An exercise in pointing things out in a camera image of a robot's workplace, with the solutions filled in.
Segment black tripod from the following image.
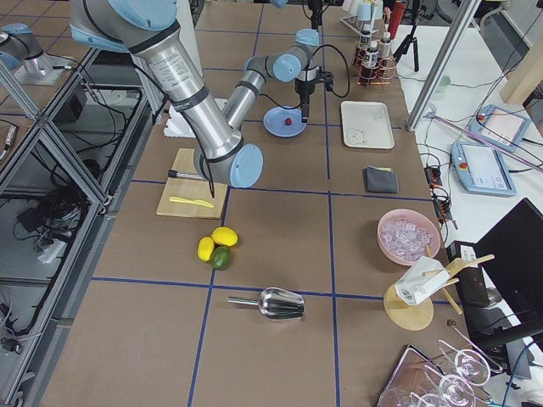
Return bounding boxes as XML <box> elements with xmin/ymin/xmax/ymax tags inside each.
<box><xmin>393</xmin><ymin>0</ymin><xmax>422</xmax><ymax>72</ymax></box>

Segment yellow lemon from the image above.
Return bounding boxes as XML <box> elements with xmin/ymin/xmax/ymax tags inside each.
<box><xmin>197</xmin><ymin>237</ymin><xmax>216</xmax><ymax>262</ymax></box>
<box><xmin>211</xmin><ymin>226</ymin><xmax>238</xmax><ymax>247</ymax></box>

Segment white wire cup rack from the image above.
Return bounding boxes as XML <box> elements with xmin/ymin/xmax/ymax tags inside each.
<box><xmin>340</xmin><ymin>0</ymin><xmax>384</xmax><ymax>34</ymax></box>

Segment wooden cup stand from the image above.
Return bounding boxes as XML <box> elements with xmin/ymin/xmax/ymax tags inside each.
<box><xmin>383</xmin><ymin>254</ymin><xmax>495</xmax><ymax>331</ymax></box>

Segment wooden cutting board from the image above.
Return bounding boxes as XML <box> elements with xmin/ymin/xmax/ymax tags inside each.
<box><xmin>156</xmin><ymin>148</ymin><xmax>230</xmax><ymax>220</ymax></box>

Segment yellow plastic knife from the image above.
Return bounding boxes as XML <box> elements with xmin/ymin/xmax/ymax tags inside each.
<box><xmin>169</xmin><ymin>196</ymin><xmax>215</xmax><ymax>209</ymax></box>

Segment copper wire bottle rack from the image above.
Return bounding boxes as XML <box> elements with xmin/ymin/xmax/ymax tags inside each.
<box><xmin>353</xmin><ymin>48</ymin><xmax>395</xmax><ymax>86</ymax></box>

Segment grey folded cloth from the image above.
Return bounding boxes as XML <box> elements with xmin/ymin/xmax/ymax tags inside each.
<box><xmin>362</xmin><ymin>166</ymin><xmax>399</xmax><ymax>193</ymax></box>

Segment pink bowl of ice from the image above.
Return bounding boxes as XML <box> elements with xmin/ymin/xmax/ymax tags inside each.
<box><xmin>377</xmin><ymin>209</ymin><xmax>441</xmax><ymax>265</ymax></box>

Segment metal ice scoop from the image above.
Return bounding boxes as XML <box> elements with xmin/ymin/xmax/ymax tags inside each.
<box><xmin>227</xmin><ymin>287</ymin><xmax>305</xmax><ymax>321</ymax></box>

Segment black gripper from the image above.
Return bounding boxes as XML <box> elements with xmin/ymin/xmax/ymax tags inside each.
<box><xmin>294</xmin><ymin>67</ymin><xmax>333</xmax><ymax>123</ymax></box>

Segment teach pendant tablet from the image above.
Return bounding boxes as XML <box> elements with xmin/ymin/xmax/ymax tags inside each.
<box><xmin>467</xmin><ymin>104</ymin><xmax>531</xmax><ymax>153</ymax></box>
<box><xmin>451</xmin><ymin>142</ymin><xmax>517</xmax><ymax>197</ymax></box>

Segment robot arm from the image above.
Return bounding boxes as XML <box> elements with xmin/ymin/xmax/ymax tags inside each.
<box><xmin>70</xmin><ymin>1</ymin><xmax>320</xmax><ymax>188</ymax></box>

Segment steel knife sharpener rod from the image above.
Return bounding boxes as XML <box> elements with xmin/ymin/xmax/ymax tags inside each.
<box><xmin>167</xmin><ymin>169</ymin><xmax>205</xmax><ymax>181</ymax></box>

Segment black monitor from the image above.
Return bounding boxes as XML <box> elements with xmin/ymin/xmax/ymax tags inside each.
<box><xmin>465</xmin><ymin>198</ymin><xmax>542</xmax><ymax>350</ymax></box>

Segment tea bottle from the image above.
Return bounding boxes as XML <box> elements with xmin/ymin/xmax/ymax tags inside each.
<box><xmin>378</xmin><ymin>31</ymin><xmax>391</xmax><ymax>59</ymax></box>
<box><xmin>358</xmin><ymin>24</ymin><xmax>372</xmax><ymax>58</ymax></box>
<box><xmin>363</xmin><ymin>41</ymin><xmax>378</xmax><ymax>70</ymax></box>

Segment green lime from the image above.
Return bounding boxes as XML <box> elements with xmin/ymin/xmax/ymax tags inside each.
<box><xmin>210</xmin><ymin>246</ymin><xmax>232</xmax><ymax>270</ymax></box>

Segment red cylinder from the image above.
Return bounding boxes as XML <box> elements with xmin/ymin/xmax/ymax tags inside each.
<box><xmin>388</xmin><ymin>0</ymin><xmax>407</xmax><ymax>39</ymax></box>

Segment blue plate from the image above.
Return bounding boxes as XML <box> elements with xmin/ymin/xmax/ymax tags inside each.
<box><xmin>263</xmin><ymin>107</ymin><xmax>307</xmax><ymax>138</ymax></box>

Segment cream bear tray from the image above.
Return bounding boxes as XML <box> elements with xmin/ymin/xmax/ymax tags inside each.
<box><xmin>340</xmin><ymin>101</ymin><xmax>395</xmax><ymax>150</ymax></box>

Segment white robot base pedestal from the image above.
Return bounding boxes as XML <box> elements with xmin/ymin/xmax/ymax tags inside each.
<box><xmin>165</xmin><ymin>0</ymin><xmax>203</xmax><ymax>138</ymax></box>

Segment wine glass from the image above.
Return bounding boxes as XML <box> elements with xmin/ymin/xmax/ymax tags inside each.
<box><xmin>437</xmin><ymin>339</ymin><xmax>490</xmax><ymax>387</ymax></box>

